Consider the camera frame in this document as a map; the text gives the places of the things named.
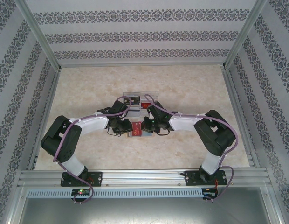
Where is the red VIP card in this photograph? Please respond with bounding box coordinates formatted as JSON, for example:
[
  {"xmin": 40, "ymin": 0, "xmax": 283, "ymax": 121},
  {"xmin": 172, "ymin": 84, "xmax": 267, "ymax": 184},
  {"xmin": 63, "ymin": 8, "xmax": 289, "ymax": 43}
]
[{"xmin": 132, "ymin": 121, "xmax": 142, "ymax": 137}]

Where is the silver grey card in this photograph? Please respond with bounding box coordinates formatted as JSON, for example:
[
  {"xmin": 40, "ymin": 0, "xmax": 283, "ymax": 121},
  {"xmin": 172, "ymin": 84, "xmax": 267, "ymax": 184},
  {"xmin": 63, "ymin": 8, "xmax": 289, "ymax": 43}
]
[{"xmin": 128, "ymin": 107, "xmax": 141, "ymax": 117}]

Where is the clear acrylic organizer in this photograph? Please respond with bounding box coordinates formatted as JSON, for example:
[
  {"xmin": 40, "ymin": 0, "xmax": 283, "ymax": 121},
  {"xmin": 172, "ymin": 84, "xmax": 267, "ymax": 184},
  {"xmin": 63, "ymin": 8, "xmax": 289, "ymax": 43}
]
[{"xmin": 123, "ymin": 91, "xmax": 160, "ymax": 117}]

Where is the grey metal sheet tray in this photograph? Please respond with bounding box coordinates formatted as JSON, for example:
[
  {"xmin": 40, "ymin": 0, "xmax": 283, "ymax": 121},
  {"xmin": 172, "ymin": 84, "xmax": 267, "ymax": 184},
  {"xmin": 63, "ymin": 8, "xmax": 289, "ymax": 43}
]
[{"xmin": 2, "ymin": 185, "xmax": 287, "ymax": 224}]

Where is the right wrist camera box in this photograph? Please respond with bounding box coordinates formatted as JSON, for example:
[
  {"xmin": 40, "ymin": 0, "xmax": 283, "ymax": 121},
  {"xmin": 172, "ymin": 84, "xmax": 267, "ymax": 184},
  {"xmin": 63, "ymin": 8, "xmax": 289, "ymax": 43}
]
[{"xmin": 147, "ymin": 100, "xmax": 170, "ymax": 117}]

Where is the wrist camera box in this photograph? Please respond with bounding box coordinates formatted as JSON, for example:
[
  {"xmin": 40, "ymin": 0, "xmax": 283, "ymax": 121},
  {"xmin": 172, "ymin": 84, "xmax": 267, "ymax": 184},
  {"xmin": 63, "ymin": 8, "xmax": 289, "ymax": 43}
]
[
  {"xmin": 111, "ymin": 97, "xmax": 132, "ymax": 115},
  {"xmin": 147, "ymin": 100, "xmax": 170, "ymax": 117}
]

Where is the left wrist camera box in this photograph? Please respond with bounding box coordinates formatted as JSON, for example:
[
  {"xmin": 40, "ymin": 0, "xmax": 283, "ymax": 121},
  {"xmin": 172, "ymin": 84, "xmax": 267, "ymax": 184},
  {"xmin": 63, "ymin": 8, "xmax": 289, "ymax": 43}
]
[{"xmin": 111, "ymin": 97, "xmax": 132, "ymax": 115}]

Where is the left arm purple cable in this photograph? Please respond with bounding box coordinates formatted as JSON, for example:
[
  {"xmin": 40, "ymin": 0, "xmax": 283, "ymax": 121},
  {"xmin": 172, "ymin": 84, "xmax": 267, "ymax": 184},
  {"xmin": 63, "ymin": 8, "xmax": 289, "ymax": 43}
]
[{"xmin": 53, "ymin": 95, "xmax": 132, "ymax": 205}]

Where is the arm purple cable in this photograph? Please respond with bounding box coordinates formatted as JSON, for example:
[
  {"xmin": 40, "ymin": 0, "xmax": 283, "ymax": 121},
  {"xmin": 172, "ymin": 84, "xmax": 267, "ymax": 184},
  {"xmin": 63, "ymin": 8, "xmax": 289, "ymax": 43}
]
[
  {"xmin": 144, "ymin": 93, "xmax": 240, "ymax": 202},
  {"xmin": 53, "ymin": 95, "xmax": 132, "ymax": 205}
]

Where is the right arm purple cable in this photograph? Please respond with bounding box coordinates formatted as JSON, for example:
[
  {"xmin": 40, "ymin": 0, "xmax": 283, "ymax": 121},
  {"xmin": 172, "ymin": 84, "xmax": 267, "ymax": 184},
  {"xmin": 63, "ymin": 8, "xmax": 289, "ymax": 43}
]
[{"xmin": 144, "ymin": 93, "xmax": 240, "ymax": 202}]

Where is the aluminium mounting rail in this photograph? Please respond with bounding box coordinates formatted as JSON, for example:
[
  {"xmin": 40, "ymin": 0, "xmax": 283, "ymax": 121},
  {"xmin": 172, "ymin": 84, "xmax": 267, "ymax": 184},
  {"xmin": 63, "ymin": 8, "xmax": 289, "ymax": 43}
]
[{"xmin": 17, "ymin": 169, "xmax": 272, "ymax": 187}]

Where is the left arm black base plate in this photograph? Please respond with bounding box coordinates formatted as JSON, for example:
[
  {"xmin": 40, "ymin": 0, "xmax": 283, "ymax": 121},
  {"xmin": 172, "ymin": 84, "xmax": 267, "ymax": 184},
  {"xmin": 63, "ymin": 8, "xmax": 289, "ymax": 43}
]
[{"xmin": 60, "ymin": 171, "xmax": 103, "ymax": 188}]

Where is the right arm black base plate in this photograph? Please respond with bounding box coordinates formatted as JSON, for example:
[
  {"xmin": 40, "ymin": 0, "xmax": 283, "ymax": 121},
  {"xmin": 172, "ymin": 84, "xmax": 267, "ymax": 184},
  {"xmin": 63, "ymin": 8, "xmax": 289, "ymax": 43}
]
[{"xmin": 184, "ymin": 170, "xmax": 228, "ymax": 187}]

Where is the grey slotted cable duct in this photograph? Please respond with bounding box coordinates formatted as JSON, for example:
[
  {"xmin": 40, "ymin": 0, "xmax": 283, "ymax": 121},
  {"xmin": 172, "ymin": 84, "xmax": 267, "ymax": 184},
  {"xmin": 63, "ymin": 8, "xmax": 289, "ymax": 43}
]
[{"xmin": 27, "ymin": 188, "xmax": 203, "ymax": 197}]

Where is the aluminium side rail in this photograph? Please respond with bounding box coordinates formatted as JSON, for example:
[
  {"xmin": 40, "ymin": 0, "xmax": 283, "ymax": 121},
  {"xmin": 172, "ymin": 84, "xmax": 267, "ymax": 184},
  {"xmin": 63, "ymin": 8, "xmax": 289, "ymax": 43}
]
[
  {"xmin": 222, "ymin": 69, "xmax": 259, "ymax": 168},
  {"xmin": 27, "ymin": 70, "xmax": 62, "ymax": 171}
]

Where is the aluminium frame post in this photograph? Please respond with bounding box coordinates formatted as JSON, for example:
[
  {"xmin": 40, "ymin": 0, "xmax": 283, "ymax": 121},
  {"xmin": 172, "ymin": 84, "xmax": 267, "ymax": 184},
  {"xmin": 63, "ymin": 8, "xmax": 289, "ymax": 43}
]
[
  {"xmin": 17, "ymin": 0, "xmax": 62, "ymax": 70},
  {"xmin": 222, "ymin": 0, "xmax": 268, "ymax": 70}
]

